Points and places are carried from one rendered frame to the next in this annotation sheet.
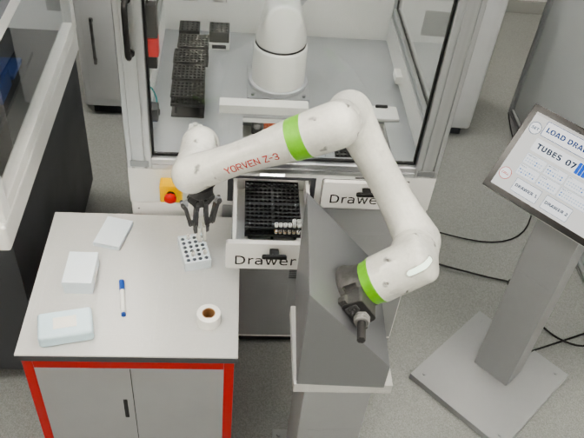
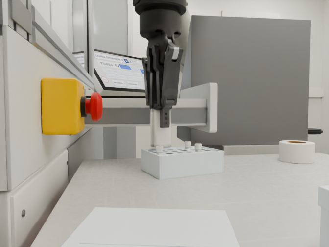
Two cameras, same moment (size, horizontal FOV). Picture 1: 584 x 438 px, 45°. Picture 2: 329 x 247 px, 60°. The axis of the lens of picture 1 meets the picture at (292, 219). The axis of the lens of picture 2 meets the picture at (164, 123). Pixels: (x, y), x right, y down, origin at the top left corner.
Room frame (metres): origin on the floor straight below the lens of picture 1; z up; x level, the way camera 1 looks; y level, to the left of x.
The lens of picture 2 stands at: (1.62, 0.80, 0.87)
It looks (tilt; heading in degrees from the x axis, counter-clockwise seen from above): 3 degrees down; 267
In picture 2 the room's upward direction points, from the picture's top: straight up
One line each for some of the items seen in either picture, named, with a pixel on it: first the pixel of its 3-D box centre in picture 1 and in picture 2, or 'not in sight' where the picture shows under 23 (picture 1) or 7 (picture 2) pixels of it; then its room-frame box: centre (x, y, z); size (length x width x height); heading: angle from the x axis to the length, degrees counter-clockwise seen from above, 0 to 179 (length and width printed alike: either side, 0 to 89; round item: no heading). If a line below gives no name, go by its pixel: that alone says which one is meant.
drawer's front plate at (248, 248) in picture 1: (273, 255); (195, 107); (1.50, 0.04, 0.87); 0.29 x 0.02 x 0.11; 97
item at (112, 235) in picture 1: (113, 233); (154, 236); (1.61, 0.57, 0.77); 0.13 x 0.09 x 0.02; 173
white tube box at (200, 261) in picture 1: (194, 251); (181, 160); (1.56, 0.30, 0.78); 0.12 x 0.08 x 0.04; 22
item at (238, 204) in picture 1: (271, 210); (116, 111); (1.70, 0.07, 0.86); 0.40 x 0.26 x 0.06; 7
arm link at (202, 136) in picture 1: (200, 150); not in sight; (1.59, 0.28, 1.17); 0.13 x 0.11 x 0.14; 179
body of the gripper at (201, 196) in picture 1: (201, 194); (160, 40); (1.60, 0.28, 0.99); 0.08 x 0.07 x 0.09; 112
